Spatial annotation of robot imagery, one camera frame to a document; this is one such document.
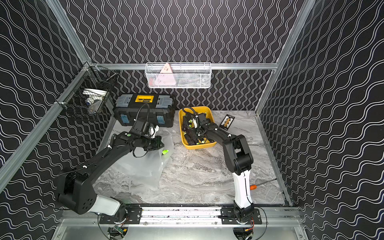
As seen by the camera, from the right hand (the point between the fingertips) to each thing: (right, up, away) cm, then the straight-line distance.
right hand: (195, 133), depth 102 cm
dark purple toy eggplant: (-18, -10, -16) cm, 26 cm away
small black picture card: (+24, +8, +11) cm, 28 cm away
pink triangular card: (-18, +35, -10) cm, 41 cm away
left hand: (-17, -4, -19) cm, 26 cm away
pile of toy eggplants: (-4, +5, +8) cm, 10 cm away
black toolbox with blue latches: (-25, +16, -1) cm, 30 cm away
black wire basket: (-61, +23, -17) cm, 68 cm away
